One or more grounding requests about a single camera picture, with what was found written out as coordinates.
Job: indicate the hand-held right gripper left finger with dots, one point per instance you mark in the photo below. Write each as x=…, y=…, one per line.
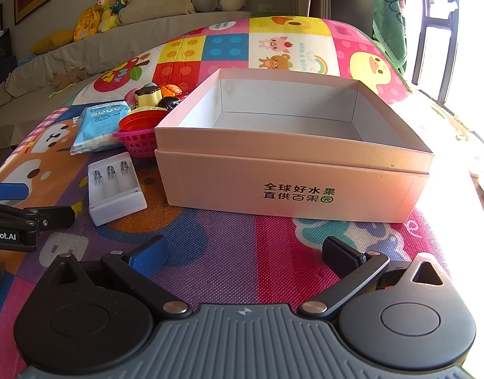
x=149, y=254

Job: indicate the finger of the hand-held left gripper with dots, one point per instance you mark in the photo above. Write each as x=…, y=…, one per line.
x=48, y=216
x=9, y=191

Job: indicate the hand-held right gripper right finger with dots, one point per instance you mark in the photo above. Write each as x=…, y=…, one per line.
x=340, y=254

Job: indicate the white battery charger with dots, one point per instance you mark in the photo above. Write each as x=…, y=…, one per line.
x=113, y=195

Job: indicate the brown cardboard box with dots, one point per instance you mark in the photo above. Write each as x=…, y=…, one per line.
x=289, y=173

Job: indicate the blue wet wipes pack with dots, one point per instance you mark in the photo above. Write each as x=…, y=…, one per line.
x=98, y=126

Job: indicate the red plastic cups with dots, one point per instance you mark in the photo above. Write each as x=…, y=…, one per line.
x=141, y=120

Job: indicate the yellow pudding toy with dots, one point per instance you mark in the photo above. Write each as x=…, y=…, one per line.
x=146, y=94

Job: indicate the colourful cartoon play mat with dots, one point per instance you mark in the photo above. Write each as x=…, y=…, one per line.
x=226, y=252

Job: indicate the beige sofa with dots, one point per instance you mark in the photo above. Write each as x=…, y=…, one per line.
x=36, y=71

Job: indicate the brown plush toy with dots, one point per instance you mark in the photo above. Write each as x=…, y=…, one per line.
x=68, y=77

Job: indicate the dark screen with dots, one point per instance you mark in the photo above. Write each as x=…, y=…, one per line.
x=1, y=59

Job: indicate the pink egg toy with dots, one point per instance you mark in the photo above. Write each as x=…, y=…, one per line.
x=130, y=98

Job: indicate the black round toy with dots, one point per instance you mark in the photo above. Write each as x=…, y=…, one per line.
x=171, y=104

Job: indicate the yellow cushion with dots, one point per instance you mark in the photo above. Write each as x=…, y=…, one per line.
x=52, y=42

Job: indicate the orange toy food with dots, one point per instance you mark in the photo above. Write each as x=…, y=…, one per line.
x=172, y=90

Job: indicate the yellow bird plush toy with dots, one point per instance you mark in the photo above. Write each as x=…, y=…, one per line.
x=104, y=10

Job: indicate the green dinosaur blanket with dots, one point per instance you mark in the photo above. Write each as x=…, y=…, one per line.
x=390, y=23

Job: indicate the dark window frame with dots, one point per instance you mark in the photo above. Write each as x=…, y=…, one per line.
x=425, y=47

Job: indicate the white wall socket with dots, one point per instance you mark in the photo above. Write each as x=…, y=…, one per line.
x=266, y=7

